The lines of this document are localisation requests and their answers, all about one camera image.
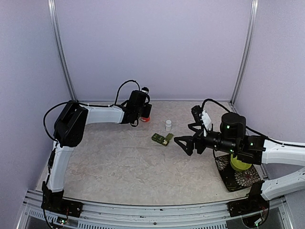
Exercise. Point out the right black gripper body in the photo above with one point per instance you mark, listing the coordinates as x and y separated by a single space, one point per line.
198 138

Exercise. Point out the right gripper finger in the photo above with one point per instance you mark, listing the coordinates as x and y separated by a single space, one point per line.
186 143
195 127

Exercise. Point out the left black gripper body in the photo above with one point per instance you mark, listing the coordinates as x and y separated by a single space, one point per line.
147 113

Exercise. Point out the red pill bottle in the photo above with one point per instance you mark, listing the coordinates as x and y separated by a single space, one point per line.
145 119

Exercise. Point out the green weekly pill organizer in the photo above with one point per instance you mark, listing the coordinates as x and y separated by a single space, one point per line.
163 140

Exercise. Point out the white pill bottle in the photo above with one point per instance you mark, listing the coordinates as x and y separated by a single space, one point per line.
168 125

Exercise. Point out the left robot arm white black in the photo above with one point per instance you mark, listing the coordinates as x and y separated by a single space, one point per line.
69 130

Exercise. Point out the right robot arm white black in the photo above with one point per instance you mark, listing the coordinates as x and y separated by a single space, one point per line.
251 149

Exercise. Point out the lime green bowl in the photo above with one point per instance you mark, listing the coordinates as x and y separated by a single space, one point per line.
238 165

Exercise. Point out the black floral square plate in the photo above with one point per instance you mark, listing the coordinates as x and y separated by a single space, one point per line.
234 180

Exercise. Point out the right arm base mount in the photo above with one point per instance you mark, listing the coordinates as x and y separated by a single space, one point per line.
246 206

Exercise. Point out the right aluminium frame post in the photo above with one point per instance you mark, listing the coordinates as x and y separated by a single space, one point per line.
246 51

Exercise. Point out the aluminium frame post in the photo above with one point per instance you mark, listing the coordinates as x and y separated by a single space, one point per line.
246 51
60 49

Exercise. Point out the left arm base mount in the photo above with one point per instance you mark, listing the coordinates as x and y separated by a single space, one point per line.
61 206

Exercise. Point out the left aluminium frame post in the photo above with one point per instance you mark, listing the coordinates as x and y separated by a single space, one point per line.
60 49

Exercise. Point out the aluminium front rail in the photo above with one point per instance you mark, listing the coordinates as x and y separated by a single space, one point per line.
97 215

